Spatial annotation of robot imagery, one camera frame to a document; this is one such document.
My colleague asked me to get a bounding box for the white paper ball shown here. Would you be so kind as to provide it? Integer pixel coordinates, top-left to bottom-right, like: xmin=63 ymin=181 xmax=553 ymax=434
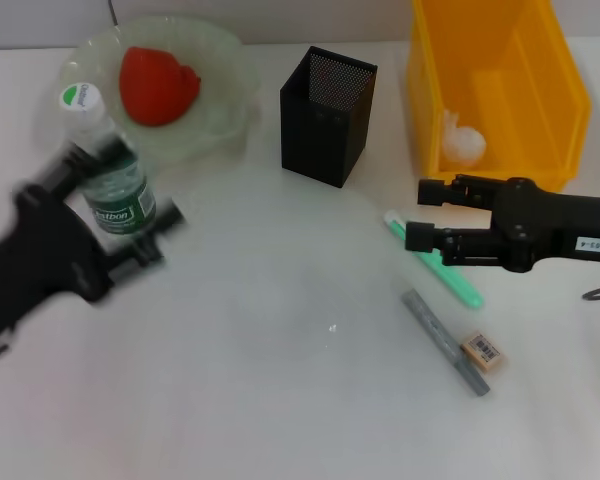
xmin=440 ymin=109 xmax=487 ymax=169

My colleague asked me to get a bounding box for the beige eraser with barcode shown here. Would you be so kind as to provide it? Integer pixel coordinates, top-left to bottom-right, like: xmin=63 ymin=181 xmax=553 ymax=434
xmin=459 ymin=330 xmax=506 ymax=374

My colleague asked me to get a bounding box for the mint green pen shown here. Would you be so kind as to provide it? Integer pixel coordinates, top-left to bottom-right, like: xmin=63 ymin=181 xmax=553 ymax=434
xmin=383 ymin=209 xmax=485 ymax=309

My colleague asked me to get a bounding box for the grey pen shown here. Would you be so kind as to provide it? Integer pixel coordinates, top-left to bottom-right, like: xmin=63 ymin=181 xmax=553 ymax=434
xmin=400 ymin=288 xmax=491 ymax=397

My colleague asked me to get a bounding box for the black mesh pen holder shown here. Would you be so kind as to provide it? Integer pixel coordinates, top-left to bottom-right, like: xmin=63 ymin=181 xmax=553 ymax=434
xmin=279 ymin=45 xmax=380 ymax=190

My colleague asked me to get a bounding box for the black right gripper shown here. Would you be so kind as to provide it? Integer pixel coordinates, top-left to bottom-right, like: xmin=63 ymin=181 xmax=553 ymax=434
xmin=403 ymin=173 xmax=600 ymax=274

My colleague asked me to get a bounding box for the pale green glass fruit plate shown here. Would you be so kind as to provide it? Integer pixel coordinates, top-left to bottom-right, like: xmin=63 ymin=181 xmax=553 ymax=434
xmin=59 ymin=14 xmax=261 ymax=162

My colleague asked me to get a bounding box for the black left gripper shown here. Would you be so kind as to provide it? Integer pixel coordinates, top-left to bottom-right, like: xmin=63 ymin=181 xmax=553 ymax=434
xmin=0 ymin=139 xmax=189 ymax=351

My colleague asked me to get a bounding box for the red-orange fruit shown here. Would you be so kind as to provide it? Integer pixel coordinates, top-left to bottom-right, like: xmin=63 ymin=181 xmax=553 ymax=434
xmin=118 ymin=46 xmax=203 ymax=127

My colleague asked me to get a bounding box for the yellow plastic storage bin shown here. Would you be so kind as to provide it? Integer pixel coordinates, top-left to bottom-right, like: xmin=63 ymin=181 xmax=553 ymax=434
xmin=405 ymin=0 xmax=592 ymax=202

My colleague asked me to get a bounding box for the clear green-label water bottle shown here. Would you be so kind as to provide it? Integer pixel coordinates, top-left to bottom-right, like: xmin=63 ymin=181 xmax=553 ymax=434
xmin=57 ymin=82 xmax=159 ymax=236

